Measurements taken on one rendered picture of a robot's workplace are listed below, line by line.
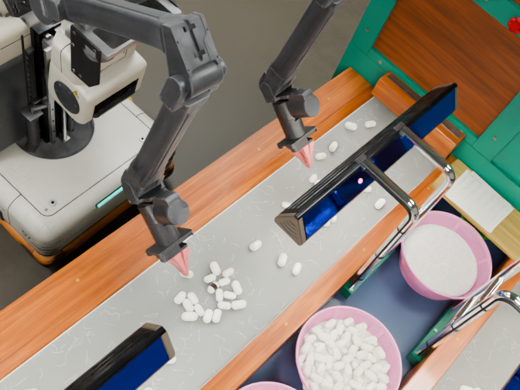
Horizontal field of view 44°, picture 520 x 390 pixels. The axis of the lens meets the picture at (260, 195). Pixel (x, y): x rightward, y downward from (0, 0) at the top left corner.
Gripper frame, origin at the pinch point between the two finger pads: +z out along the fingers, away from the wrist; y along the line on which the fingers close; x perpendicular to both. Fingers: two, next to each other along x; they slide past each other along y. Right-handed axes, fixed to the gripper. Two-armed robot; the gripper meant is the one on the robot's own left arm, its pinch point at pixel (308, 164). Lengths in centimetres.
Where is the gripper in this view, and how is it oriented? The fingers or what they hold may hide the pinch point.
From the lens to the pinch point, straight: 177.0
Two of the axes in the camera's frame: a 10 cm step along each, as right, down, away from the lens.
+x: -6.3, -0.7, 7.8
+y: 6.8, -5.3, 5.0
